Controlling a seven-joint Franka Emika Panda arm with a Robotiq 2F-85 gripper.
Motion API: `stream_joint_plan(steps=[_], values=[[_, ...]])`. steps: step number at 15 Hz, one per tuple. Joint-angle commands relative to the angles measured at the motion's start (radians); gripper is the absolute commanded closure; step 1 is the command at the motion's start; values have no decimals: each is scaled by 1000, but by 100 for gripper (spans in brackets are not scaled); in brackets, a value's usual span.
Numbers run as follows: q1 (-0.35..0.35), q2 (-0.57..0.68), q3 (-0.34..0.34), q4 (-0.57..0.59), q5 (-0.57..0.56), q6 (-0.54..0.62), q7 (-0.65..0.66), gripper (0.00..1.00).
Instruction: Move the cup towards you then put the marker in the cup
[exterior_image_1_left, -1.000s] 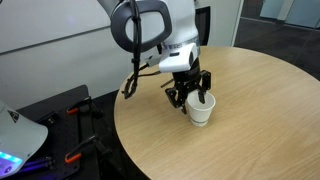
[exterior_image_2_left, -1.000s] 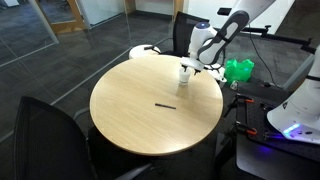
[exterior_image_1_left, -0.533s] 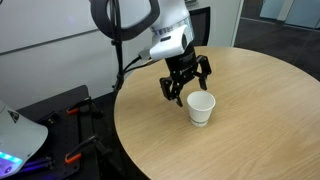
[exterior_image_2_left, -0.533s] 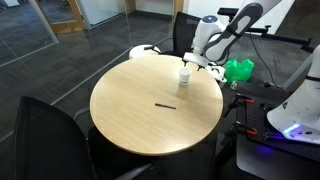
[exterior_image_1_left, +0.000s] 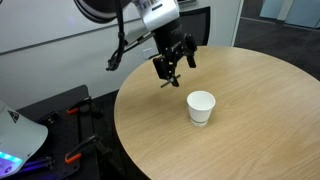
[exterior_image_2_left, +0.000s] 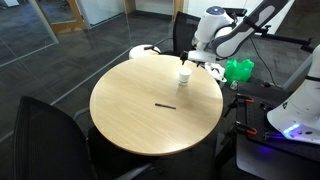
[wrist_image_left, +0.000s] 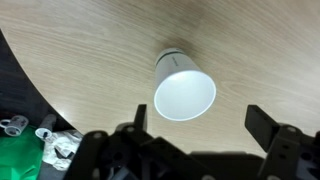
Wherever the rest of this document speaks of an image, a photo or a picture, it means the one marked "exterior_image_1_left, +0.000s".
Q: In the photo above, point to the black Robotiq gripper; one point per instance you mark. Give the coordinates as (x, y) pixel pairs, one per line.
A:
(170, 36)

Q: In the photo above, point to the black marker pen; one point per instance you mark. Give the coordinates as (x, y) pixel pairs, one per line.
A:
(163, 85)

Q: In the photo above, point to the white paper cup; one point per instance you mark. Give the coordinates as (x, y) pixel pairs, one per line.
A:
(200, 115)

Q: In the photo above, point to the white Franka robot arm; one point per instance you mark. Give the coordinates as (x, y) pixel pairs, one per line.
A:
(160, 13)

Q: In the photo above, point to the white wall outlet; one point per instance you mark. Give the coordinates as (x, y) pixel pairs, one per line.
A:
(147, 53)

